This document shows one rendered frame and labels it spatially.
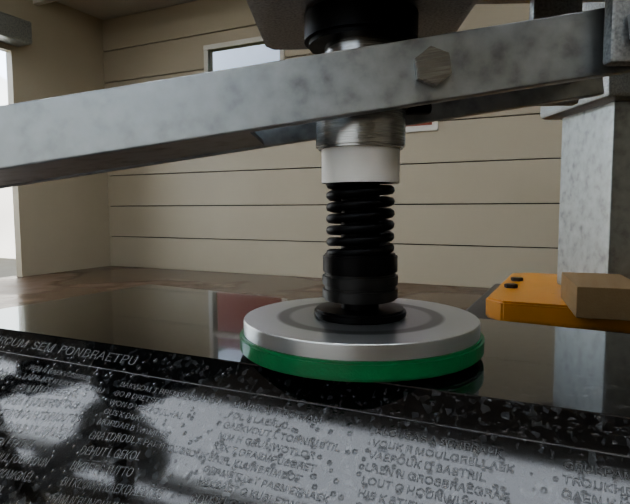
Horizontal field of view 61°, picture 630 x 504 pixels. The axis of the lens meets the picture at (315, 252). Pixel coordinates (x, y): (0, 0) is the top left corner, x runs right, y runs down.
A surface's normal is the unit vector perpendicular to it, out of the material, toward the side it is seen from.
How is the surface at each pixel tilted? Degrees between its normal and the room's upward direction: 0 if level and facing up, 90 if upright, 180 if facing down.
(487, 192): 90
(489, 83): 90
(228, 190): 90
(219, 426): 45
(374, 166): 90
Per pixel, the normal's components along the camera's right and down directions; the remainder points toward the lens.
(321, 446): -0.30, -0.65
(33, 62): 0.90, 0.04
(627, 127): 0.06, 0.08
